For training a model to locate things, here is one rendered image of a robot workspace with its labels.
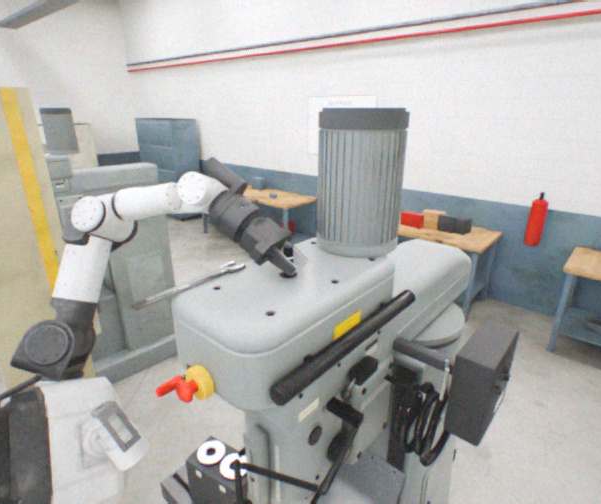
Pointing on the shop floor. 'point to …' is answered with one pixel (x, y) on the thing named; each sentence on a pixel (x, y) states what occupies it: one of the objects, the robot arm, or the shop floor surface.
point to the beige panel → (9, 221)
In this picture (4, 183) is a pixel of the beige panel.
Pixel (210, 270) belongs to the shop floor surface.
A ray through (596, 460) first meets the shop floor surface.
